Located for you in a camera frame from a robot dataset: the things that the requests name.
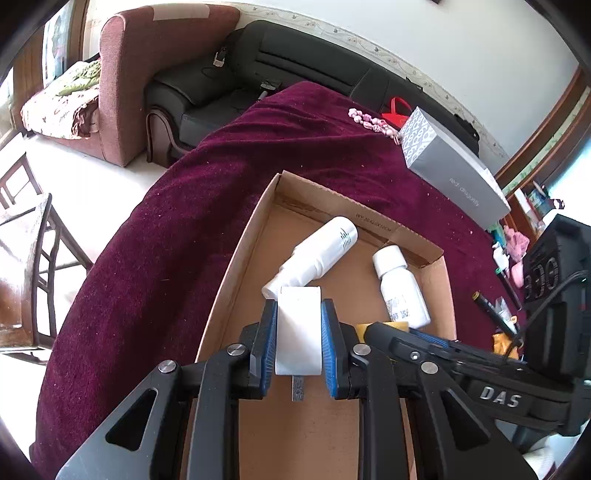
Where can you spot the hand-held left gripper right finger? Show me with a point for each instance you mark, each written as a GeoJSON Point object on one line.
{"type": "Point", "coordinates": [328, 350]}

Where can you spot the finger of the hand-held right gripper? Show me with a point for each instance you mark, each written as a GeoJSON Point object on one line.
{"type": "Point", "coordinates": [415, 344]}

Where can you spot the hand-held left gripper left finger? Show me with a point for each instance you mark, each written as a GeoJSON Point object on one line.
{"type": "Point", "coordinates": [269, 346]}

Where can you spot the white power adapter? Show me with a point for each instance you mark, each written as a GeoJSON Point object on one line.
{"type": "Point", "coordinates": [298, 332]}

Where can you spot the cardboard box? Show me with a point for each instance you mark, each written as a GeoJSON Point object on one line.
{"type": "Point", "coordinates": [304, 434]}

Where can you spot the white pill bottle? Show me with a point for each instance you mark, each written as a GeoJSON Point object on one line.
{"type": "Point", "coordinates": [401, 290]}

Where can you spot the black marker green cap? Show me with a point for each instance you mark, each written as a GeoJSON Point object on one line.
{"type": "Point", "coordinates": [509, 288]}

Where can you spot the yellow packet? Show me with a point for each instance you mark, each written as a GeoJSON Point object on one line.
{"type": "Point", "coordinates": [501, 342]}

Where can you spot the black marker yellow cap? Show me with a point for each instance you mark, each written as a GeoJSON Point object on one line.
{"type": "Point", "coordinates": [490, 310]}

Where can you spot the small white bottle green label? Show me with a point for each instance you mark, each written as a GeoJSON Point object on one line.
{"type": "Point", "coordinates": [498, 257]}

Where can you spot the pink towel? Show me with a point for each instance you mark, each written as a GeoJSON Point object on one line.
{"type": "Point", "coordinates": [516, 242]}

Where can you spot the white spray bottle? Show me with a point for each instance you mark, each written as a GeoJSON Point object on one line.
{"type": "Point", "coordinates": [318, 254]}

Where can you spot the maroon velvet tablecloth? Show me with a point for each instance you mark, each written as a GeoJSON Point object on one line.
{"type": "Point", "coordinates": [184, 198]}

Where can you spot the grey shoe box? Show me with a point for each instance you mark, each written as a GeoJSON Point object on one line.
{"type": "Point", "coordinates": [457, 170]}

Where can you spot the red bag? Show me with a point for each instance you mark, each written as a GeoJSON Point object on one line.
{"type": "Point", "coordinates": [398, 112]}

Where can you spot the dark wooden chair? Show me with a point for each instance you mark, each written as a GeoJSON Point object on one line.
{"type": "Point", "coordinates": [41, 258]}
{"type": "Point", "coordinates": [18, 177]}

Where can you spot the black leather sofa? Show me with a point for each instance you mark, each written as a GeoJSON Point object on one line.
{"type": "Point", "coordinates": [295, 55]}

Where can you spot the floral sofa cover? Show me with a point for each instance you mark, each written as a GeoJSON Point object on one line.
{"type": "Point", "coordinates": [60, 101]}

